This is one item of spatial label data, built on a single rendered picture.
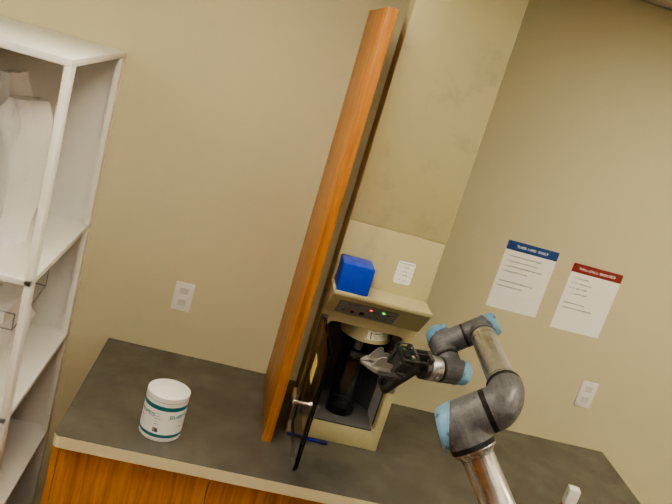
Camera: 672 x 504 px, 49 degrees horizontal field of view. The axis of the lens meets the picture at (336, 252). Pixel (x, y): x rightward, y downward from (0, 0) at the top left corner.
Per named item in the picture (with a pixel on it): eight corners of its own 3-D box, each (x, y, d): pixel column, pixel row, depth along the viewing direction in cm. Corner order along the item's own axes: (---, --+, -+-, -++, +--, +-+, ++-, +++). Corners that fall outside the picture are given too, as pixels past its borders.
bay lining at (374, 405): (299, 381, 273) (325, 293, 264) (366, 396, 277) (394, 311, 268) (300, 414, 250) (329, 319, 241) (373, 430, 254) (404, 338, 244)
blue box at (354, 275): (334, 279, 236) (342, 252, 234) (364, 286, 237) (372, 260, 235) (336, 289, 226) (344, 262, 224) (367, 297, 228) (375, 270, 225)
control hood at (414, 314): (322, 306, 239) (331, 277, 236) (417, 329, 244) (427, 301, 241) (324, 319, 228) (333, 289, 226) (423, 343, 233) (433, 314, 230)
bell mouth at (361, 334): (338, 317, 261) (342, 303, 259) (386, 329, 263) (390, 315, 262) (342, 337, 244) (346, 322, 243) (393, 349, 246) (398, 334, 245)
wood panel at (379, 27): (265, 373, 288) (369, 10, 252) (273, 375, 289) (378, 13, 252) (261, 440, 242) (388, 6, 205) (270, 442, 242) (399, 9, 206)
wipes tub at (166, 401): (142, 415, 236) (152, 374, 232) (182, 424, 238) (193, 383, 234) (134, 437, 223) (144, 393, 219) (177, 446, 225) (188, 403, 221)
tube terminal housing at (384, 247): (285, 396, 275) (343, 201, 255) (368, 415, 280) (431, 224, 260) (285, 431, 251) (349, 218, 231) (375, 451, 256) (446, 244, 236)
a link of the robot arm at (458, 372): (454, 368, 228) (463, 392, 222) (425, 364, 223) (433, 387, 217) (468, 353, 223) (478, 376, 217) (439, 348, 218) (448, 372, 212)
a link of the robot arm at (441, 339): (461, 327, 232) (472, 356, 225) (428, 341, 234) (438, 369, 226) (454, 314, 226) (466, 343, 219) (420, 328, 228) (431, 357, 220)
